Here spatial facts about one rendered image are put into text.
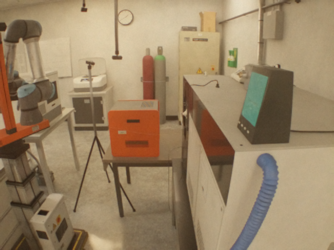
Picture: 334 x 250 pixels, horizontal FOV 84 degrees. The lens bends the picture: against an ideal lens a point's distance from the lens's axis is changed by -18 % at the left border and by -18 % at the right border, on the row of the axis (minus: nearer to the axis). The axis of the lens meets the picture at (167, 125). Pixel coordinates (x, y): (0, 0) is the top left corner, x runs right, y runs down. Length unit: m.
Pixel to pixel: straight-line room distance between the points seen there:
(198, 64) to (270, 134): 4.05
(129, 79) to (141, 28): 1.13
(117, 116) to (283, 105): 1.53
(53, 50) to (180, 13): 2.88
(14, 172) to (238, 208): 1.26
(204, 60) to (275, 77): 4.07
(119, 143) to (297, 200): 1.58
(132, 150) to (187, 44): 2.95
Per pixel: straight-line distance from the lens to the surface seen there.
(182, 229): 1.25
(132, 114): 1.84
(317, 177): 0.64
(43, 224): 1.48
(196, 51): 4.49
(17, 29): 1.49
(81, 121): 4.67
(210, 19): 4.60
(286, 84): 0.51
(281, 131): 0.53
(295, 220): 0.71
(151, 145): 1.93
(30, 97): 1.42
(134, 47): 4.85
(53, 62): 5.39
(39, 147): 2.33
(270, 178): 0.47
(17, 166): 1.44
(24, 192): 1.51
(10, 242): 2.04
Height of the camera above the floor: 1.64
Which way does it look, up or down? 20 degrees down
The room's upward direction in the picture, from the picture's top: straight up
